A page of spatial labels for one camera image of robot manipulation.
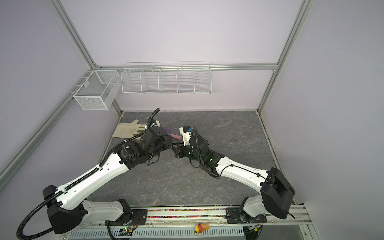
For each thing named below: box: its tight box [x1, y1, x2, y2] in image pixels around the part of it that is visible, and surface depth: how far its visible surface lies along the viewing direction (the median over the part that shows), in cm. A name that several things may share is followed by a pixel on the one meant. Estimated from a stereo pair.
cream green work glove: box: [112, 119, 148, 140], surface depth 111 cm
